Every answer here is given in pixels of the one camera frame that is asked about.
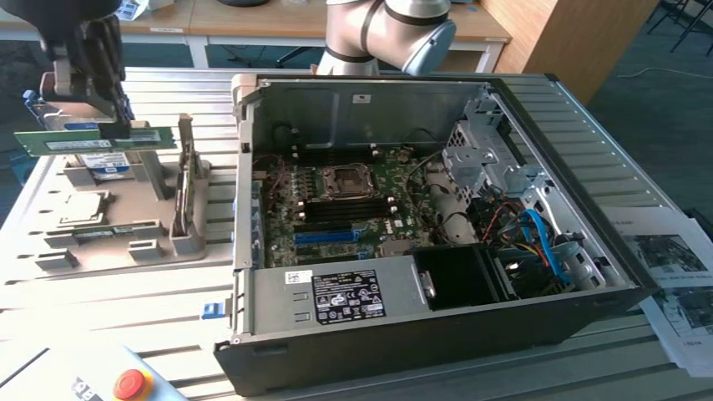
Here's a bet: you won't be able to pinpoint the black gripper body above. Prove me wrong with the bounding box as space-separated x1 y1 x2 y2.
39 17 133 124

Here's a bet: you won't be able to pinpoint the green RAM stick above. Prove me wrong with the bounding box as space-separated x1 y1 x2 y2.
12 125 177 158
70 223 158 240

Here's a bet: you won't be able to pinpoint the black RAM slot bank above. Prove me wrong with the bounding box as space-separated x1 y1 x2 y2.
302 199 391 223

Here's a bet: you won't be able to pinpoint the hard disk with blue label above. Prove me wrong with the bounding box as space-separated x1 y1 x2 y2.
77 150 131 181

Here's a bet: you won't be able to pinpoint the graphics card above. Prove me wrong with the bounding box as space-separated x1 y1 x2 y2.
173 112 202 240

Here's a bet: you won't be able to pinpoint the silver CPU chip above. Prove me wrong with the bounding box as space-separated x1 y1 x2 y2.
57 191 111 225

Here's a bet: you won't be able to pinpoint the grey parts rack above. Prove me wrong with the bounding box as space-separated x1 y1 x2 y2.
19 111 237 277

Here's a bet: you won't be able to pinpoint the CPU socket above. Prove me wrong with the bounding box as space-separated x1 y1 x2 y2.
315 164 375 201

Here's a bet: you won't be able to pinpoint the blue expansion slot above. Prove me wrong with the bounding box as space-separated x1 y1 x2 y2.
291 231 355 246

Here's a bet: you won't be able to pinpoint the grey power supply unit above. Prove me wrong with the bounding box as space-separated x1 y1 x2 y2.
246 256 426 336

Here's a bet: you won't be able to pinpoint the green motherboard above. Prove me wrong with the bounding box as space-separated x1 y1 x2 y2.
251 145 447 269

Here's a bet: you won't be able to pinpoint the grey control box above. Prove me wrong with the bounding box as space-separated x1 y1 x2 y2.
0 337 186 401

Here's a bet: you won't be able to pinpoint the red emergency stop button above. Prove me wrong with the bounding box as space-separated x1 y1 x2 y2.
111 368 154 400

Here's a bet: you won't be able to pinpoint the silver metal disk bay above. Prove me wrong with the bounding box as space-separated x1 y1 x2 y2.
441 120 609 293

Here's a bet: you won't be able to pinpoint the black fan shroud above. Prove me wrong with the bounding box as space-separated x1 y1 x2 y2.
410 245 503 311

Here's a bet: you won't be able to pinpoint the black open PC case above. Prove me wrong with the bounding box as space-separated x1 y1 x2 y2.
213 72 662 398

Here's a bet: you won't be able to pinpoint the wooden cabinet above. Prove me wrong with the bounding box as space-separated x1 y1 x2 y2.
493 0 662 106

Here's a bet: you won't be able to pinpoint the printed paper sheets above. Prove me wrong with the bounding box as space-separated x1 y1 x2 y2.
599 206 713 378

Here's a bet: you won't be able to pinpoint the black chair legs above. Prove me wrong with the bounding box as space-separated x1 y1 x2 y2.
643 0 713 53

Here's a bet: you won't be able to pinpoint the silver bracket with blue tab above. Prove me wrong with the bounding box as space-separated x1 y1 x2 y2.
21 89 69 128

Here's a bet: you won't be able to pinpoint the wooden desk with white frame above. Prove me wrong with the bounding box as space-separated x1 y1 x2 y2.
0 0 513 73

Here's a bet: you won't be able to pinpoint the blue SATA wire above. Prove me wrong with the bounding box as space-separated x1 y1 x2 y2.
519 207 575 290

